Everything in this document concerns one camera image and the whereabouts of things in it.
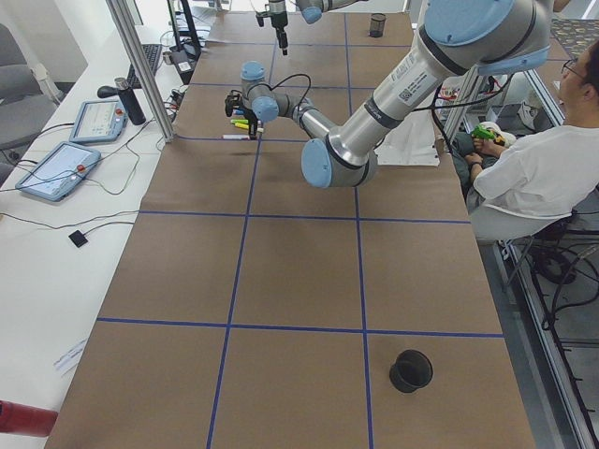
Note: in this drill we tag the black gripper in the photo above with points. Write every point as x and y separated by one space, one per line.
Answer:
279 21
251 118

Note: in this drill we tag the red marker pen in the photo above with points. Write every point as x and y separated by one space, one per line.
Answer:
235 137

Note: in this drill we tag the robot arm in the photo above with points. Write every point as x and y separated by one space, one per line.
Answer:
495 37
310 10

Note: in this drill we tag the black mesh cup right side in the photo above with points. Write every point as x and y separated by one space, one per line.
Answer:
377 24

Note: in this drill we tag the black mesh cup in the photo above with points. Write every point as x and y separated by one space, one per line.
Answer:
411 371
377 24

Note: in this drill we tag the black water bottle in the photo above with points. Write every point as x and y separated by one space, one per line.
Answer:
129 101

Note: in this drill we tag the far teach pendant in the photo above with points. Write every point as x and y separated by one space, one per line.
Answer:
100 121

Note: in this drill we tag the teach pendant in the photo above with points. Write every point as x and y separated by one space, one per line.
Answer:
100 121
60 172

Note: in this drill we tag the near teach pendant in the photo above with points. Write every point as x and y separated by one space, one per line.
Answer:
60 172

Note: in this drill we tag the green grabber tool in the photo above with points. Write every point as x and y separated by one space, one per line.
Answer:
483 132

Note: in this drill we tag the seated person white shirt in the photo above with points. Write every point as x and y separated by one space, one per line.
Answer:
545 174

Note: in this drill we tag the black mesh cup left side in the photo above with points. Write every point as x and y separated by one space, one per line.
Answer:
411 371

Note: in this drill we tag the red fire extinguisher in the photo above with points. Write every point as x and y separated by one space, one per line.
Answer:
20 419

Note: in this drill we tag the aluminium frame post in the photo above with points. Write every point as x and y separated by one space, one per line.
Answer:
126 28

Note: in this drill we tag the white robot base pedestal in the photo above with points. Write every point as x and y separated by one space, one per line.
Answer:
408 146

